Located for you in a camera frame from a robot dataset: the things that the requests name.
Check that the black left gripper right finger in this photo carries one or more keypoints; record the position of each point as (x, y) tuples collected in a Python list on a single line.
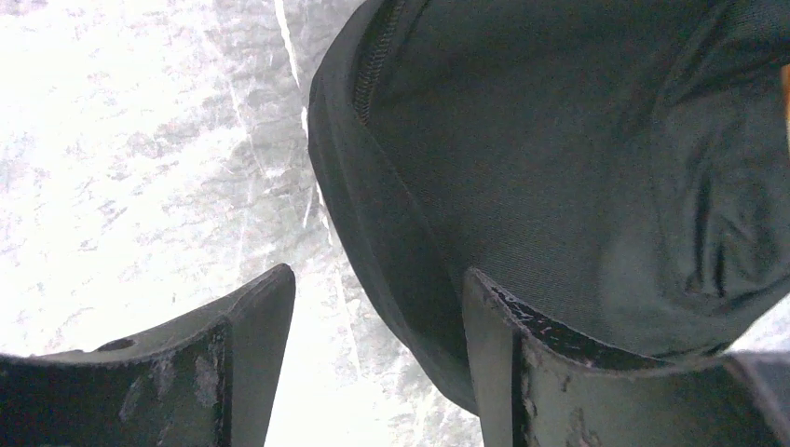
[(538, 382)]

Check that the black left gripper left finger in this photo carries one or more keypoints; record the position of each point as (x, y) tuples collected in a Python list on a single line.
[(206, 378)]

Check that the black student backpack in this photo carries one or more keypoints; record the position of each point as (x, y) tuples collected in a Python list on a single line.
[(622, 166)]

